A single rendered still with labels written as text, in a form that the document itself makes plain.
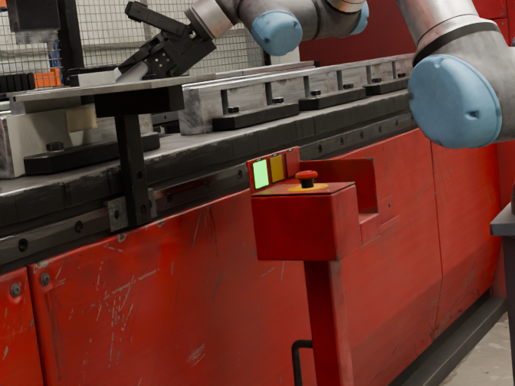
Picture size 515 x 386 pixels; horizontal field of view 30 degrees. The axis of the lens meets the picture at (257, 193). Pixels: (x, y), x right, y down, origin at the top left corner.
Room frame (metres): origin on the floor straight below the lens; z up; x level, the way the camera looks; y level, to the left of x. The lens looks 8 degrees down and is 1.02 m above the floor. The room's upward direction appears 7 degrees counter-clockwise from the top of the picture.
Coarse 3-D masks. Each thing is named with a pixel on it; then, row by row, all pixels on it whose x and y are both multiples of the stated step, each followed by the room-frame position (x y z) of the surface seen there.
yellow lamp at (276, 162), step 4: (276, 156) 1.76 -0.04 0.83; (280, 156) 1.78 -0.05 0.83; (272, 160) 1.75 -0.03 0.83; (276, 160) 1.76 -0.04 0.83; (280, 160) 1.77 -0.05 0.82; (272, 164) 1.75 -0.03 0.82; (276, 164) 1.76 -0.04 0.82; (280, 164) 1.77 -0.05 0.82; (272, 168) 1.74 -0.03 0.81; (276, 168) 1.76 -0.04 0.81; (280, 168) 1.77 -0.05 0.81; (272, 172) 1.74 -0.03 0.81; (276, 172) 1.75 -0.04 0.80; (280, 172) 1.77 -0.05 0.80; (272, 176) 1.74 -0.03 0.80; (276, 176) 1.75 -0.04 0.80; (280, 176) 1.77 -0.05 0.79; (272, 180) 1.74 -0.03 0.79; (276, 180) 1.75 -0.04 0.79
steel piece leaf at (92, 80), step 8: (104, 72) 1.55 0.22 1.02; (112, 72) 1.56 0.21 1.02; (80, 80) 1.50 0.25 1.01; (88, 80) 1.52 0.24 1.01; (96, 80) 1.53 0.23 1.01; (104, 80) 1.55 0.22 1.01; (112, 80) 1.56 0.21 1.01; (64, 88) 1.60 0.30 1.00; (72, 88) 1.51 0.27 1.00; (80, 88) 1.50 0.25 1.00
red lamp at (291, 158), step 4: (288, 152) 1.80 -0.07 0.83; (292, 152) 1.82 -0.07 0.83; (296, 152) 1.83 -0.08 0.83; (288, 156) 1.80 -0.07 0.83; (292, 156) 1.82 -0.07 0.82; (296, 156) 1.83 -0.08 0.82; (288, 160) 1.80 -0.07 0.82; (292, 160) 1.81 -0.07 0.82; (296, 160) 1.83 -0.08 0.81; (288, 164) 1.80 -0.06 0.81; (292, 164) 1.81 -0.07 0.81; (296, 164) 1.83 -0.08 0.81; (288, 168) 1.80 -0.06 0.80; (292, 168) 1.81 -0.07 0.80; (296, 168) 1.82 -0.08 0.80; (288, 172) 1.80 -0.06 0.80; (292, 172) 1.81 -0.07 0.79; (296, 172) 1.82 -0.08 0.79; (288, 176) 1.79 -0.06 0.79
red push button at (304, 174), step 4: (300, 172) 1.67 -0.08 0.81; (304, 172) 1.67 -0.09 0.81; (308, 172) 1.66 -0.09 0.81; (312, 172) 1.67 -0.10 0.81; (316, 172) 1.67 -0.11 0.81; (296, 176) 1.67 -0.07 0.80; (300, 176) 1.66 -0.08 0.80; (304, 176) 1.66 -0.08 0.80; (308, 176) 1.66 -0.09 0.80; (312, 176) 1.66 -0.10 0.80; (316, 176) 1.67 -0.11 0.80; (300, 180) 1.68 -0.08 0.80; (304, 180) 1.67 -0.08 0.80; (308, 180) 1.67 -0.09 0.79; (312, 180) 1.67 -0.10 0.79; (304, 184) 1.67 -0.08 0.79; (308, 184) 1.67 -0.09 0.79; (312, 184) 1.67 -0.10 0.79
